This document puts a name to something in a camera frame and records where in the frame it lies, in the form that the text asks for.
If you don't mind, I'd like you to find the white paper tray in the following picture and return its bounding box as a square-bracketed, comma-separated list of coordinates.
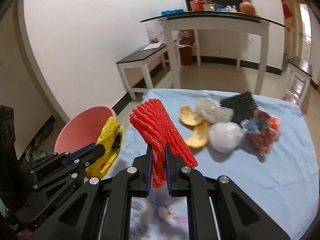
[140, 42, 167, 52]

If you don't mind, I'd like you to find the orange round fruit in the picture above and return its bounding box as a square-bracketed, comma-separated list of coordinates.
[239, 2, 257, 16]

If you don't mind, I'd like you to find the red bin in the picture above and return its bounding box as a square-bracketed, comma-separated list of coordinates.
[179, 45, 193, 66]

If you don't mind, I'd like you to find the white crumpled plastic ball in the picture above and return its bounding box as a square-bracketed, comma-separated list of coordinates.
[209, 121, 246, 153]

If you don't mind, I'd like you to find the red foam net sleeve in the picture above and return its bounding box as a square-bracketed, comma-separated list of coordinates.
[129, 99, 198, 188]

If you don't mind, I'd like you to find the white bench with black top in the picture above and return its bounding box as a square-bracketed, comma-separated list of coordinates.
[116, 44, 181, 100]

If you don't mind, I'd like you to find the orange peel piece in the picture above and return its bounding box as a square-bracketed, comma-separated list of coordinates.
[186, 121, 211, 149]
[179, 106, 204, 127]

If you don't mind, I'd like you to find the yellow snack wrapper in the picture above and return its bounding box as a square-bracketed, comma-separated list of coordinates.
[86, 116, 124, 180]

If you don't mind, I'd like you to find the dark red box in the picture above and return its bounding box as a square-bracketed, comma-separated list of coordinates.
[180, 29, 194, 47]

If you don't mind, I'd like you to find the clear plastic wrap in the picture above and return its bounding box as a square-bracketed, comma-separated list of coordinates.
[195, 97, 234, 124]

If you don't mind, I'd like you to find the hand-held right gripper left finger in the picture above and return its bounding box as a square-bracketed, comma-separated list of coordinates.
[25, 144, 153, 240]

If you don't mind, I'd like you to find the red wall decoration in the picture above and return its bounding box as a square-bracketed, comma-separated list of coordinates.
[276, 0, 295, 32]

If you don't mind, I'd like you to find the pink plastic bucket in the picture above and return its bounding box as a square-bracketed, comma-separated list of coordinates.
[54, 106, 117, 156]

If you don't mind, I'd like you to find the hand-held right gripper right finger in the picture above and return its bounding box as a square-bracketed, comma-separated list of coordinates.
[165, 142, 292, 240]

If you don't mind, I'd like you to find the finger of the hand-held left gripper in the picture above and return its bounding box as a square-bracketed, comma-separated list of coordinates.
[21, 142, 98, 176]
[30, 146, 106, 193]

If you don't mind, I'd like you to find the light blue table cloth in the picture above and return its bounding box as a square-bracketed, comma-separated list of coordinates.
[102, 88, 317, 240]

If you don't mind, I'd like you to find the small white side table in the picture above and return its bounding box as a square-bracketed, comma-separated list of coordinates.
[282, 56, 314, 108]

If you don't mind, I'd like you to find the white table with glass top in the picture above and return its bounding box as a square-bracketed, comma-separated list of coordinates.
[140, 12, 286, 95]

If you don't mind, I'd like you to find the red bucket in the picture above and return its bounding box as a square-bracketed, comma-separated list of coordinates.
[189, 0, 206, 12]

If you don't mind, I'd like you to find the white pink plastic bag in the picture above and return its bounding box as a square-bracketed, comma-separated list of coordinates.
[145, 21, 166, 43]

